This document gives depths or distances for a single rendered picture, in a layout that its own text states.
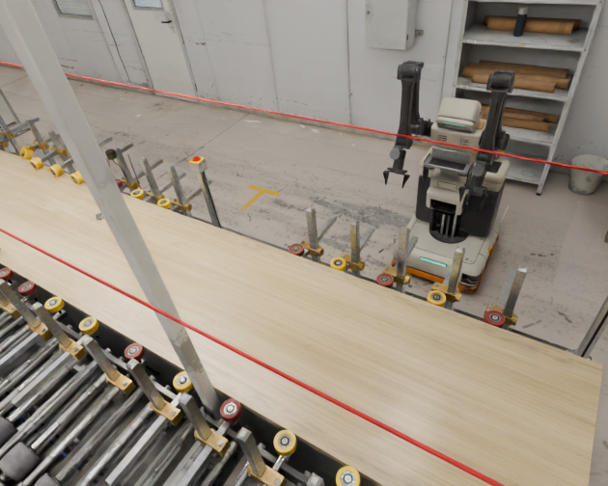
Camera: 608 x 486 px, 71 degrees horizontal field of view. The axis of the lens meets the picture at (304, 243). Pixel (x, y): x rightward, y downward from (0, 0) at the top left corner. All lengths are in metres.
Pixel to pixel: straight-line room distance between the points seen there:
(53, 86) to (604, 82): 3.97
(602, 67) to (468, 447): 3.33
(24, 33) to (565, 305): 3.21
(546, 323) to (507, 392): 1.51
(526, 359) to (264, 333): 1.06
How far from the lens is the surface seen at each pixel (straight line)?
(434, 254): 3.12
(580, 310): 3.43
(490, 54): 4.34
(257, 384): 1.79
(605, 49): 4.25
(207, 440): 1.77
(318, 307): 1.97
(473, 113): 2.49
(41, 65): 1.01
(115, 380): 2.11
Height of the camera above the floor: 2.42
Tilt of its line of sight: 42 degrees down
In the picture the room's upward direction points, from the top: 8 degrees counter-clockwise
